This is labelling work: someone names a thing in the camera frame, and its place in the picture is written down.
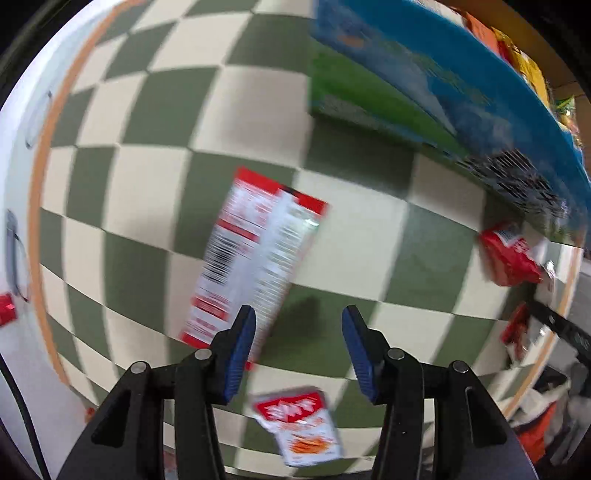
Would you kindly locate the large yellow snack packet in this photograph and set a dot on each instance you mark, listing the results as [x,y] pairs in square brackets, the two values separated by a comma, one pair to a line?
[526,69]

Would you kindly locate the red chicken snack packet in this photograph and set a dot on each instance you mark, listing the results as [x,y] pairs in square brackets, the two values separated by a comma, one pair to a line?
[517,330]

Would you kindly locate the orange snack packet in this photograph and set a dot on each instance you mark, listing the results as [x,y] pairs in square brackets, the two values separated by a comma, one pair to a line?
[482,30]

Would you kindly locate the orange bag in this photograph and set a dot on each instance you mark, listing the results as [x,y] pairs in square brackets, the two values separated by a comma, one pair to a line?
[538,434]

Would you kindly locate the red and white barcode packet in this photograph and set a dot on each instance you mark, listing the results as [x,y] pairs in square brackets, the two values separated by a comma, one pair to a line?
[258,244]

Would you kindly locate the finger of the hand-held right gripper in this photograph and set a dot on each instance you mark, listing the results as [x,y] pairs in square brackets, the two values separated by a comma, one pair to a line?
[563,330]

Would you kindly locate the white packet with red label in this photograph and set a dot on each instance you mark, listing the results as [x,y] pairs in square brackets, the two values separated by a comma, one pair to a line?
[300,429]

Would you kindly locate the colourful candy bag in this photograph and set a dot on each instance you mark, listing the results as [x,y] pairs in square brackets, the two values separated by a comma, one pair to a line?
[568,115]

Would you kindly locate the printed blue cardboard box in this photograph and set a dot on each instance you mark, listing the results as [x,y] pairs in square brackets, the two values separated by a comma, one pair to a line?
[415,69]

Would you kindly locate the plain red snack packet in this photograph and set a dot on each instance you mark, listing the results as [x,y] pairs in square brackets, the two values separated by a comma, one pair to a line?
[508,258]

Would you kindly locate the white plush goose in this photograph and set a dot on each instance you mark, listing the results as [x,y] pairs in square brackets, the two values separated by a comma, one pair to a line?
[545,397]

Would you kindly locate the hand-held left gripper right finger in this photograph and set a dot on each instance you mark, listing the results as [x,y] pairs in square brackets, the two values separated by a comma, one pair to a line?
[362,355]

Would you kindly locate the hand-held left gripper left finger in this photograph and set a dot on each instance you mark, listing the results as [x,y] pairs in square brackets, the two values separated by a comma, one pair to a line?
[238,355]

